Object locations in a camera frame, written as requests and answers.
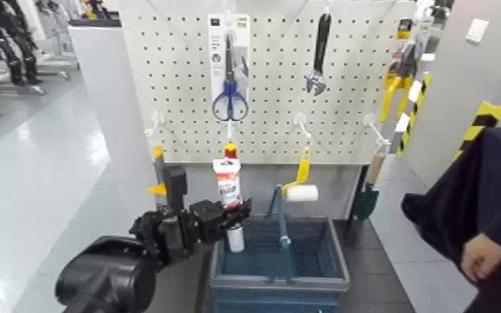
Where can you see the blue scissors in white package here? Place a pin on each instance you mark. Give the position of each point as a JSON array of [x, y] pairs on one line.
[[228, 65]]

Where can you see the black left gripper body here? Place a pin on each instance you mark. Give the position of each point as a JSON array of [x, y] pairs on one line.
[[209, 220]]

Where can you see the yellow black background machine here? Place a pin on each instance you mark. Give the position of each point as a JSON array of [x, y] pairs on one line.
[[93, 8]]

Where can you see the red yellow screwdriver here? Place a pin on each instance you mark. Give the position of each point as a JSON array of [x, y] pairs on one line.
[[231, 152]]

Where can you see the black adjustable wrench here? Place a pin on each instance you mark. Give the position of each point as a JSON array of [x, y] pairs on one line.
[[320, 43]]

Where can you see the black humanoid robot on stand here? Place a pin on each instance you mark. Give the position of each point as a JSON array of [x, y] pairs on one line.
[[16, 70]]

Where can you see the white wall switch plate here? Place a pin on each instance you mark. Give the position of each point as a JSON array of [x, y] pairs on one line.
[[477, 30]]

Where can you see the grey packaged hanging tool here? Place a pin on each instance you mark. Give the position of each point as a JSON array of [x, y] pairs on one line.
[[421, 43]]

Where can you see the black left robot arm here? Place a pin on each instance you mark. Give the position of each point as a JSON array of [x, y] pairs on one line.
[[106, 275]]

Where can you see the red white glue tube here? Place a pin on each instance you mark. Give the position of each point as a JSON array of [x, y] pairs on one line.
[[228, 185]]

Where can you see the yellow black striped slim post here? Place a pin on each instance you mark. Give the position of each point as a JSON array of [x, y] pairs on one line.
[[405, 142]]

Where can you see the grey scraper with yellow guard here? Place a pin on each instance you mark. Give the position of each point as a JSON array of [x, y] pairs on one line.
[[159, 166]]

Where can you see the white pegboard hook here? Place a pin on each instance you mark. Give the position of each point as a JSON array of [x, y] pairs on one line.
[[375, 129], [302, 124], [156, 121], [230, 129]]

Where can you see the person's bare hand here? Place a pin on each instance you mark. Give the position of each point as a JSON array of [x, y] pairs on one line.
[[484, 258]]

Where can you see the yellow black striped wide corner guard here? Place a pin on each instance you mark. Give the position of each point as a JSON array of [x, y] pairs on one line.
[[488, 111]]

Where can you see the white pegboard panel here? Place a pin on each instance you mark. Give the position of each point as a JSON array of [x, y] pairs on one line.
[[276, 131]]

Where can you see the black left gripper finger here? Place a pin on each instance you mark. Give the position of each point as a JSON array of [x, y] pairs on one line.
[[244, 209], [232, 220]]

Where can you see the yellow pliers in package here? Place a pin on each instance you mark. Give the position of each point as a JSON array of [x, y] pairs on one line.
[[401, 70]]

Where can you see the person in dark clothing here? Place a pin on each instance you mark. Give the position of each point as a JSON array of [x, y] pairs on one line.
[[451, 205]]

